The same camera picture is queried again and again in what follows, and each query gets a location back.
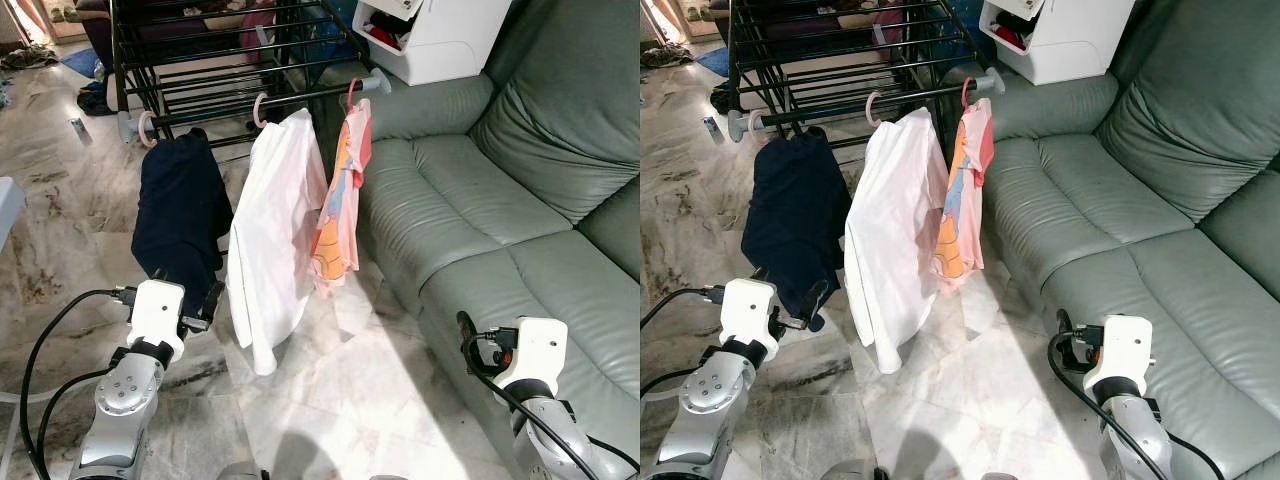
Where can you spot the navy blue garment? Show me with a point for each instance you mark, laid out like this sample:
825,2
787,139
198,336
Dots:
180,210
795,215

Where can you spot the white storage cabinet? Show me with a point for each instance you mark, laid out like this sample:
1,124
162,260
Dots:
440,50
1070,50

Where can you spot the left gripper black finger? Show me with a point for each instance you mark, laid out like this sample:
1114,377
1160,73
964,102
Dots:
216,300
816,304

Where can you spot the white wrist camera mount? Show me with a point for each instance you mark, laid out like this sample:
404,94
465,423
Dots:
535,350
748,315
1120,348
158,315

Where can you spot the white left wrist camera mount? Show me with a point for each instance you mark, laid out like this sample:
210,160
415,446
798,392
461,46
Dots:
748,315
158,315

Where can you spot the dark clothes heap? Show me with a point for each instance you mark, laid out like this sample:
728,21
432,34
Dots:
97,100
722,98

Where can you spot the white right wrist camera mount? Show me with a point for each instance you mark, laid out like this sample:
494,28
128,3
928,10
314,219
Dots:
1120,348
535,350

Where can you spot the white t-shirt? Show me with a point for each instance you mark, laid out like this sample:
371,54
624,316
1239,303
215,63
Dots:
890,240
270,240

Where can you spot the pink orange child garment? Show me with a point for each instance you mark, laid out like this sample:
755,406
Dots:
340,220
958,220

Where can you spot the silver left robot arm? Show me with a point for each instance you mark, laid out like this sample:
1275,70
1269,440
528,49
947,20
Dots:
715,400
125,400

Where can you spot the small grey can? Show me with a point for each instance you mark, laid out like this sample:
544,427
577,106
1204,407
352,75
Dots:
711,127
79,130

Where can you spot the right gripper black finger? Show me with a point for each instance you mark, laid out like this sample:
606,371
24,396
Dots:
468,340
1066,338

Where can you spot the grey clothes pile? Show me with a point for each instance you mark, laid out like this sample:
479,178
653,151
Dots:
30,57
665,55

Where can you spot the grey-green leather sofa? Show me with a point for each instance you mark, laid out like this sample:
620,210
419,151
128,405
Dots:
470,220
1100,220

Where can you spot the black clothes drying rack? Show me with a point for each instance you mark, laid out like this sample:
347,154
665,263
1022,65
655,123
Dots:
128,127
738,125

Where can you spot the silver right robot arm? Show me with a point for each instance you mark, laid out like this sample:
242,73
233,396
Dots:
550,430
1135,430

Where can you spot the red clothes hanger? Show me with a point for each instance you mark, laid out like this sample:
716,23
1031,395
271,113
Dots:
964,95
350,95

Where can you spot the blue floor mat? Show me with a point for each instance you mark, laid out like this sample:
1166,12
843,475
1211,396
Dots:
80,62
713,62

